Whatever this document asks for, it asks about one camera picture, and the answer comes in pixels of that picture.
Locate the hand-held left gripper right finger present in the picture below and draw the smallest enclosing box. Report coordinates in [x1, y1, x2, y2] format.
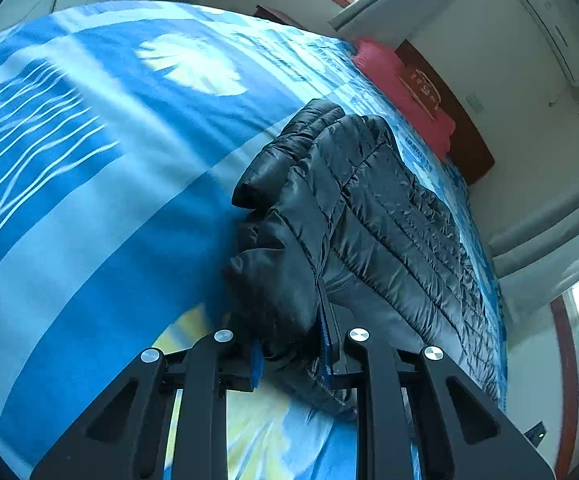
[317, 279, 556, 480]

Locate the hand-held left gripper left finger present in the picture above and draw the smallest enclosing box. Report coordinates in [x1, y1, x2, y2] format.
[29, 330, 266, 480]

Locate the black puffer jacket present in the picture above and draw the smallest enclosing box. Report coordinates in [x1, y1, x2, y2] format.
[223, 99, 503, 417]

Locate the blue patterned bedspread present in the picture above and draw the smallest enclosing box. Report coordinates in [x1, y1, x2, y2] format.
[0, 0, 509, 480]

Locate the red pillow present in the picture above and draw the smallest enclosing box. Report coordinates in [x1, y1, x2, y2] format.
[352, 36, 458, 159]

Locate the wooden headboard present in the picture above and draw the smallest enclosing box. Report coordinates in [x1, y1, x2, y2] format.
[394, 40, 496, 187]

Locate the small brown cushion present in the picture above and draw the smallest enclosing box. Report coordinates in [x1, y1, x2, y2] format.
[397, 65, 443, 122]

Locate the wooden nightstand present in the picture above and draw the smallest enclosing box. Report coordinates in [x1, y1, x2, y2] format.
[254, 4, 297, 25]

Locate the white air conditioner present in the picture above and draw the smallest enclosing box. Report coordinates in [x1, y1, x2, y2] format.
[513, 0, 579, 88]

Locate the dark wall socket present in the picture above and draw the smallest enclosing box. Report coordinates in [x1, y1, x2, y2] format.
[523, 422, 549, 448]

